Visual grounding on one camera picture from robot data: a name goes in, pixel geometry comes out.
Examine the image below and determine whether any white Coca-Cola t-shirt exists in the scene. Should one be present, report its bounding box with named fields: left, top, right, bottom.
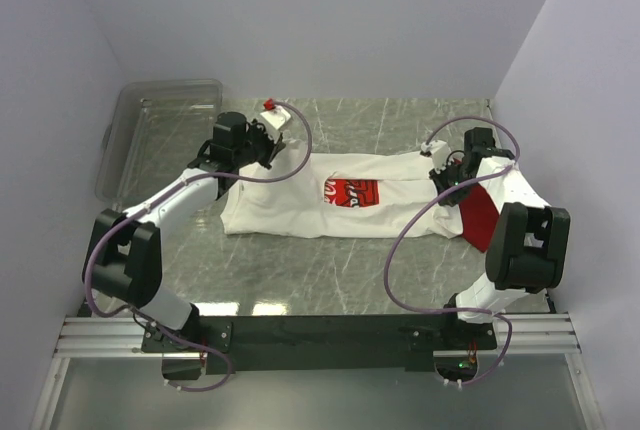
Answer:
left=221, top=140, right=462, bottom=239

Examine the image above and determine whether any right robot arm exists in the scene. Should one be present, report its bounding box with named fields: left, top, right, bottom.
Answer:
left=421, top=127, right=570, bottom=349

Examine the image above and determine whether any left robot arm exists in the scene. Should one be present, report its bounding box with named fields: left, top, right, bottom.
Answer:
left=82, top=106, right=291, bottom=352

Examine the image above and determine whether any folded red t-shirt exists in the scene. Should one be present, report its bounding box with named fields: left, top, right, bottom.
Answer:
left=459, top=185, right=499, bottom=253

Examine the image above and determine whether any clear plastic bin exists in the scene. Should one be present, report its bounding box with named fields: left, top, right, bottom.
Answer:
left=95, top=79, right=222, bottom=207

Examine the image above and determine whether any black mounting base bar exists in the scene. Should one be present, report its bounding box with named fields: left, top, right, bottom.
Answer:
left=141, top=314, right=497, bottom=380

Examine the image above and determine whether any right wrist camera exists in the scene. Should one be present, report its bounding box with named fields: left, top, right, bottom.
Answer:
left=420, top=140, right=451, bottom=173

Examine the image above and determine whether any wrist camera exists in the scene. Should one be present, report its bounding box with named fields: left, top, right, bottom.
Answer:
left=257, top=99, right=291, bottom=132
left=420, top=140, right=451, bottom=173

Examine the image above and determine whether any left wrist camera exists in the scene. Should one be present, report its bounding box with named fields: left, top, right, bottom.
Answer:
left=257, top=99, right=291, bottom=132

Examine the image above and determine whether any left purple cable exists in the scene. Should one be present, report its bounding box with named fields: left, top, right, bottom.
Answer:
left=82, top=102, right=314, bottom=392

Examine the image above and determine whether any aluminium rail frame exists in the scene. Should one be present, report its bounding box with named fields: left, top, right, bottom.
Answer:
left=29, top=199, right=601, bottom=430

